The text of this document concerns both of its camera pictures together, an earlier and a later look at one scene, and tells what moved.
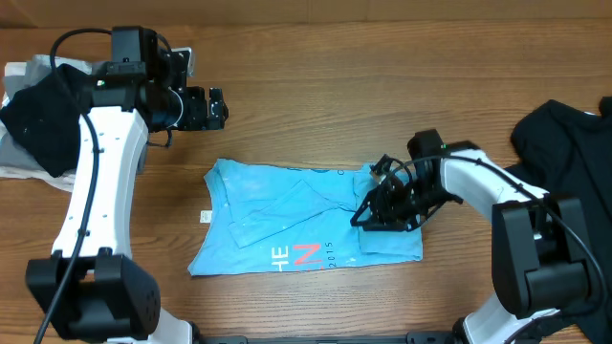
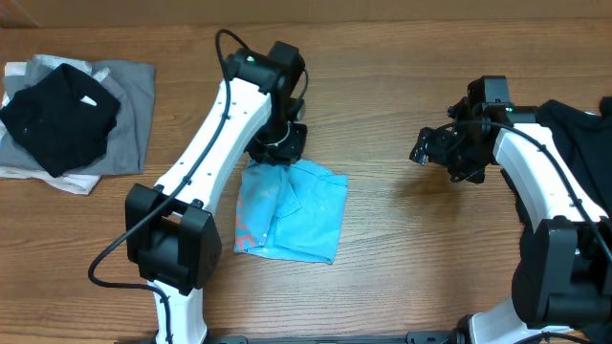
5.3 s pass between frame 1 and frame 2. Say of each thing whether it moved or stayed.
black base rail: stayed
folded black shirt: stayed
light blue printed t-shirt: moved
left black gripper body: moved
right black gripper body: moved
